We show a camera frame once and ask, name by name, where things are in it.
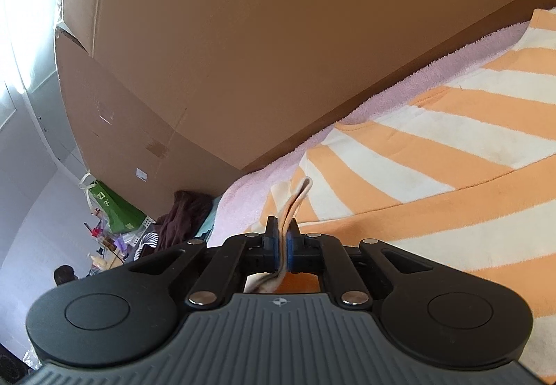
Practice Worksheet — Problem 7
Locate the cluster of small bottles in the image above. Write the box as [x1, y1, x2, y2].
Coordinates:
[84, 215, 133, 270]

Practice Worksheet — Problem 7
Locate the large labelled cardboard box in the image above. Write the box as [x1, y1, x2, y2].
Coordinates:
[58, 0, 556, 172]

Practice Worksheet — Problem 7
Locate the dark brown cloth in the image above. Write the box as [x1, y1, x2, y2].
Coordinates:
[155, 190, 214, 251]

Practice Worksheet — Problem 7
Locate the orange white striped garment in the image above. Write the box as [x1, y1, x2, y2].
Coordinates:
[243, 8, 556, 368]

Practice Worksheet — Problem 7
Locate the black white striped cloth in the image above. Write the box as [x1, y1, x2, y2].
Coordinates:
[134, 232, 161, 261]

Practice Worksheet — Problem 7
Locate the light teal cloth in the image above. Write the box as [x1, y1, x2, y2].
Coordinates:
[193, 196, 226, 240]

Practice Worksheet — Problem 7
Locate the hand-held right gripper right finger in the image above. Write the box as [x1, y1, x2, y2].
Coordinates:
[287, 218, 435, 308]

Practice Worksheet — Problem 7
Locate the green shopping bag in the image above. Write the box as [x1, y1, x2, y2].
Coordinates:
[84, 172, 148, 234]

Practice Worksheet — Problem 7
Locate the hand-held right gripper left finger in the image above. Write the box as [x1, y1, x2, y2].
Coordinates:
[126, 216, 283, 310]

